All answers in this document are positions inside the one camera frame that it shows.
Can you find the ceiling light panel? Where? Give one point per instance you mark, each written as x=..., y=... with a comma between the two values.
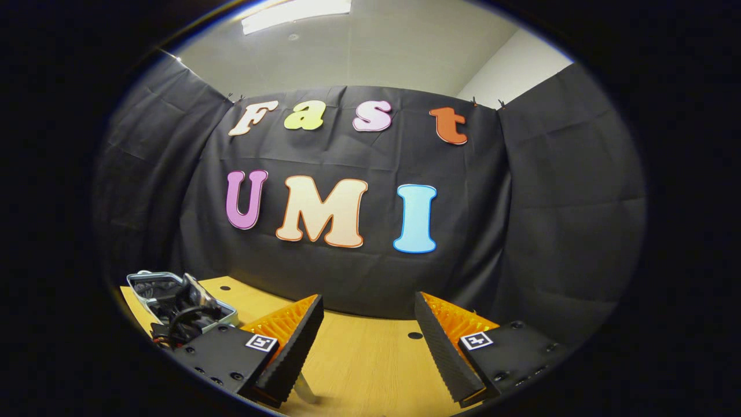
x=295, y=13

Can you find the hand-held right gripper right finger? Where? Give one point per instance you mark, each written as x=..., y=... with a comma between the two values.
x=443, y=353

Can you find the white quilted suitcase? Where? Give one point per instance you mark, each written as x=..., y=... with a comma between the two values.
x=145, y=288

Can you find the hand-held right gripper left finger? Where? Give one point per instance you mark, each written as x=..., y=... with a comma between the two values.
x=298, y=347

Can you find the black backdrop cloth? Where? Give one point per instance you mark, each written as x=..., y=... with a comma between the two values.
x=521, y=231

